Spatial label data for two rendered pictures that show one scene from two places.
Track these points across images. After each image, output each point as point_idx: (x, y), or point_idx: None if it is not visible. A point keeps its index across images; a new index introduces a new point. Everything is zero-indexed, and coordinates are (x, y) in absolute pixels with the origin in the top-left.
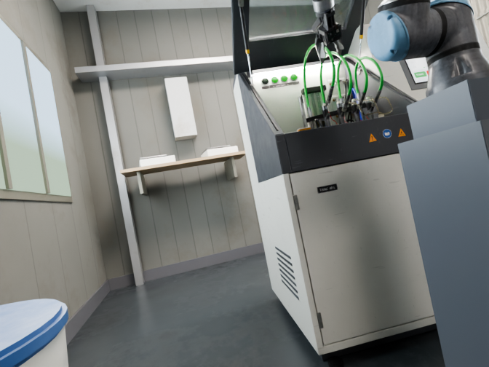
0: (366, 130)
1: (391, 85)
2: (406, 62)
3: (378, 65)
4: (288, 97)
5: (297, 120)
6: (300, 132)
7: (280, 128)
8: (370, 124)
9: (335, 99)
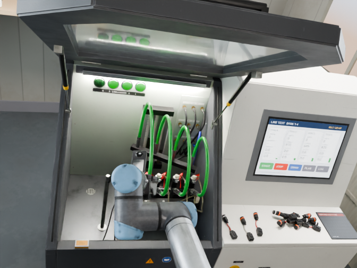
0: (146, 256)
1: (220, 183)
2: (261, 148)
3: (205, 181)
4: (124, 107)
5: (127, 133)
6: (75, 250)
7: (57, 236)
8: (153, 252)
9: (179, 127)
